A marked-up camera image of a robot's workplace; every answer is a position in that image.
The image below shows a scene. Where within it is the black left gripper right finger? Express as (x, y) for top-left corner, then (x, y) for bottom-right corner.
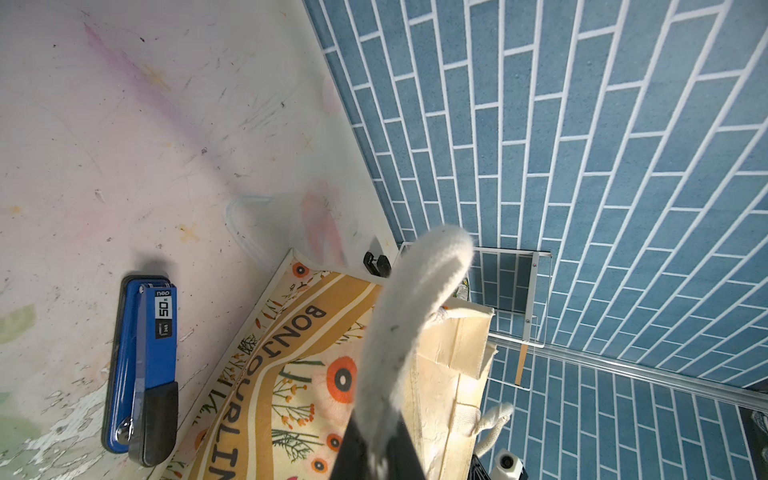
(386, 416), (425, 480)

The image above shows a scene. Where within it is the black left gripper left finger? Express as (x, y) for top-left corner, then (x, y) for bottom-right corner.
(330, 417), (368, 480)

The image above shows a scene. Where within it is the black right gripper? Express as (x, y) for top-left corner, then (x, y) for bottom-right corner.
(467, 450), (529, 480)

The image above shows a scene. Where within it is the cream floral tote bag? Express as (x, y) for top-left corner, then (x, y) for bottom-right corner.
(153, 226), (514, 479)

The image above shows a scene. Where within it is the white wooden shelf rack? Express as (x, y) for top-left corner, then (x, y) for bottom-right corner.
(458, 247), (554, 390)

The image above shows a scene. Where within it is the black small device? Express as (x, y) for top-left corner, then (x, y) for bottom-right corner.
(363, 251), (392, 278)

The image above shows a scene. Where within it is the blue stapler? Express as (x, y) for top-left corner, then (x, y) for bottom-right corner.
(101, 274), (179, 468)

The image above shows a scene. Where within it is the floral table mat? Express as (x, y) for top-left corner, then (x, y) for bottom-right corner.
(1, 301), (124, 479)

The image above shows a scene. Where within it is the aluminium corner post right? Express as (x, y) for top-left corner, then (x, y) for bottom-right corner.
(487, 334), (768, 415)

